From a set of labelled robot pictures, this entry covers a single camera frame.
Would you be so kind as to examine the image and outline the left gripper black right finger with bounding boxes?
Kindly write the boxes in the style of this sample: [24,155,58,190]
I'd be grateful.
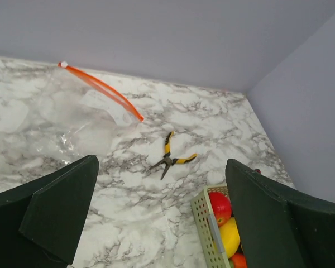
[225,159,335,267]

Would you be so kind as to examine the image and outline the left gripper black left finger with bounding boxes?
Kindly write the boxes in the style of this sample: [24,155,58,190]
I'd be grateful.
[0,155,99,267]

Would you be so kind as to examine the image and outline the green perforated plastic basket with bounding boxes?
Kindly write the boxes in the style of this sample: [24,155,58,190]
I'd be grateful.
[190,184,231,268]

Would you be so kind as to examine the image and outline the clear zip bag orange zipper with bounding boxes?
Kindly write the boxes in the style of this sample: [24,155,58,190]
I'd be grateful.
[20,61,144,164]

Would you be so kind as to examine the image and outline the yellow toy mango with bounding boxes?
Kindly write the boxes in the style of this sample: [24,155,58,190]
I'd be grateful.
[219,217,241,258]

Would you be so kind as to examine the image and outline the orange toy fruit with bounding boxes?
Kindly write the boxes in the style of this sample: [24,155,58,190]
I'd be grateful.
[229,253,247,268]

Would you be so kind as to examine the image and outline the yellow black needle-nose pliers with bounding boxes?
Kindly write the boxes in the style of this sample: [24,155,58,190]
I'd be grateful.
[149,131,198,180]

